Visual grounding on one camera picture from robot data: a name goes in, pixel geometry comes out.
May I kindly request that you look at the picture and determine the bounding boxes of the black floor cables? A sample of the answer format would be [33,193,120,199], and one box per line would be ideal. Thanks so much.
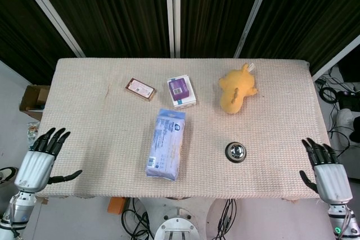
[120,197,239,240]

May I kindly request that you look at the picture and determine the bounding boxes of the white folding screen frame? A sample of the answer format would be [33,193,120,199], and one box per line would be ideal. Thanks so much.
[13,0,360,82]

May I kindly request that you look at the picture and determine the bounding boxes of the colourful snack bag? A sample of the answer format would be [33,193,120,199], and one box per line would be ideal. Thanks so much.
[25,121,41,156]

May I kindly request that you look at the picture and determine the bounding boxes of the robot base column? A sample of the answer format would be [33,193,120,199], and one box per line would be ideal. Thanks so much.
[137,196,219,240]

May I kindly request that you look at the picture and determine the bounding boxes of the brown snack packet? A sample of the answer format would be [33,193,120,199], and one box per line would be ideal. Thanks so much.
[125,78,158,102]

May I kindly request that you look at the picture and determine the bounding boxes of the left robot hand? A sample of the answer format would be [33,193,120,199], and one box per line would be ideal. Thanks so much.
[13,127,83,193]

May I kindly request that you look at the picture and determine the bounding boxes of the white sneaker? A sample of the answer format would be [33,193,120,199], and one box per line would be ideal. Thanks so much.
[0,166,17,185]

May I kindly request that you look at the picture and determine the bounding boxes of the silver call bell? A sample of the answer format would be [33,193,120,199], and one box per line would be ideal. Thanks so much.
[224,141,247,164]

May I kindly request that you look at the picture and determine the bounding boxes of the blue wet wipes pack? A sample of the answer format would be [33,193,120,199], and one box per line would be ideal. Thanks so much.
[144,108,187,181]

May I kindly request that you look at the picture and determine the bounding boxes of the beige woven tablecloth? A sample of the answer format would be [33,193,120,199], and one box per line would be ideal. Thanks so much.
[26,58,347,202]

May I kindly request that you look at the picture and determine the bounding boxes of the purple and white box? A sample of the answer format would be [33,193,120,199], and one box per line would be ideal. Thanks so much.
[166,74,197,110]

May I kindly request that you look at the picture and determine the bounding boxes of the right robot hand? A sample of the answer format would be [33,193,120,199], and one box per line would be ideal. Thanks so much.
[299,138,353,205]

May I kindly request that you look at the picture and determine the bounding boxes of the orange block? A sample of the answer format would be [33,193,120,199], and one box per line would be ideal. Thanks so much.
[107,196,126,215]

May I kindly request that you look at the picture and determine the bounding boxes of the black cable bundle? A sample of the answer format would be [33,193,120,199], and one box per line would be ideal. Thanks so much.
[314,67,360,180]

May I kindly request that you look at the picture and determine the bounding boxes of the yellow plush toy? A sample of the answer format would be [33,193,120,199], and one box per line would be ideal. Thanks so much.
[218,64,259,115]

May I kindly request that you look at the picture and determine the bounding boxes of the cardboard box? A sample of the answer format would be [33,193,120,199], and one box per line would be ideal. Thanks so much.
[19,84,51,119]

